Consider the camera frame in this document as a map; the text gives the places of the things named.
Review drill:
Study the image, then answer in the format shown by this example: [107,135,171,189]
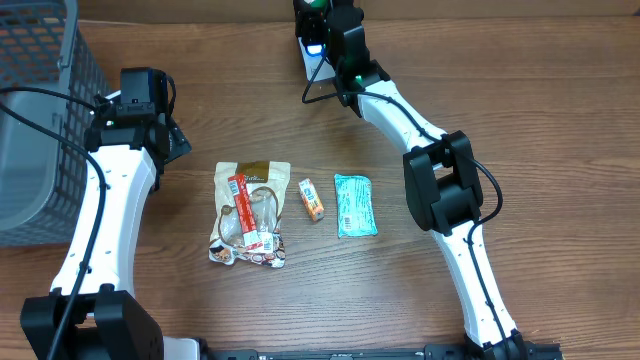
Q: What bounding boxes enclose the teal wet wipes pack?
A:
[334,174,378,238]

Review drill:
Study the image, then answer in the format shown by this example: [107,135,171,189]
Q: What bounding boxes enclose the green lid jar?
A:
[305,0,328,8]

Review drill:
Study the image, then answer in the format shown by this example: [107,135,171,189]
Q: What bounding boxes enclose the brown white snack bag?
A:
[208,161,291,268]

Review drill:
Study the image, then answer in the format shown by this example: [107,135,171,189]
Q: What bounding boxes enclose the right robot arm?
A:
[293,0,528,359]

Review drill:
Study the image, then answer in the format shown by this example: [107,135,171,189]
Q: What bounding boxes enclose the white barcode scanner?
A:
[298,37,335,82]

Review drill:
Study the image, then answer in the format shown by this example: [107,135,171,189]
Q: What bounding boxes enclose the red snack stick packet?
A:
[228,174,263,251]

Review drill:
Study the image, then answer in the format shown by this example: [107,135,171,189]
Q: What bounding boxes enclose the orange Kleenex tissue pack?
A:
[299,178,324,222]

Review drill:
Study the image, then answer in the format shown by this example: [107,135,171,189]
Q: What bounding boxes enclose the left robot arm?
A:
[20,68,206,359]

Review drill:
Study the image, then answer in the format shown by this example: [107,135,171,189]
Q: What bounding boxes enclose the grey plastic mesh basket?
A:
[1,0,111,247]

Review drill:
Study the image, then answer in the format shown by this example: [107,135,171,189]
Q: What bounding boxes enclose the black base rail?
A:
[199,342,564,360]

